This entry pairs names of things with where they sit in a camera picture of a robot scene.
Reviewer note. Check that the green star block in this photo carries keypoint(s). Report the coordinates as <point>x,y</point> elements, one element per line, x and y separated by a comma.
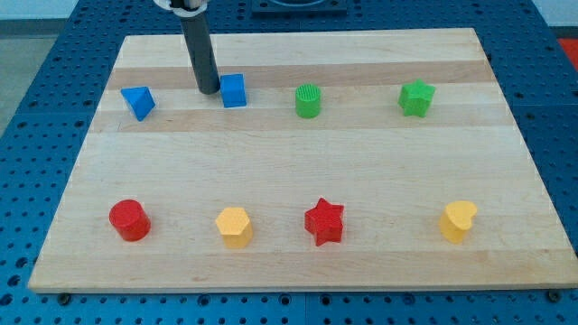
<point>415,98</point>

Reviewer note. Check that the red star block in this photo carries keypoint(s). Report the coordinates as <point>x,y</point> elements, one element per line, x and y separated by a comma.
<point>325,222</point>

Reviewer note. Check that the blue cube block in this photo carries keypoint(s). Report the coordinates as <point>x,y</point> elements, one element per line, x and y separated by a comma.
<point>232,89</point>

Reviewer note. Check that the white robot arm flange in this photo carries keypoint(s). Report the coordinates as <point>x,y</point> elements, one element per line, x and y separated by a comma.
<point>183,8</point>

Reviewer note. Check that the green cylinder block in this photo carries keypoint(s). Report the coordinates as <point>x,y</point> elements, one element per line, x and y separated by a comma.
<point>308,100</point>

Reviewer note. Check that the yellow hexagon block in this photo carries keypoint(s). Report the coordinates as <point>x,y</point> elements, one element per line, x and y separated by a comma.
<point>235,227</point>

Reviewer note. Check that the red cylinder block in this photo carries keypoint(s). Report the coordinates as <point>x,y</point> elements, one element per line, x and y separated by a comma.
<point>129,219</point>

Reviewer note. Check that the blue triangular prism block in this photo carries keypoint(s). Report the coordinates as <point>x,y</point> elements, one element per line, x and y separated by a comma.
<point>140,100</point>

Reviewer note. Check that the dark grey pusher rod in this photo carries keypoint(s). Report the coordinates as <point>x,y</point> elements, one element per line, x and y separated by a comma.
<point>197,36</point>

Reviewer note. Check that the yellow heart block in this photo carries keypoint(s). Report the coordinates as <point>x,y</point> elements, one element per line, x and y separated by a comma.
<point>456,220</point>

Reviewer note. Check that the wooden board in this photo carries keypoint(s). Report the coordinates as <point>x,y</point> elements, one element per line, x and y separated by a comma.
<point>191,157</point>

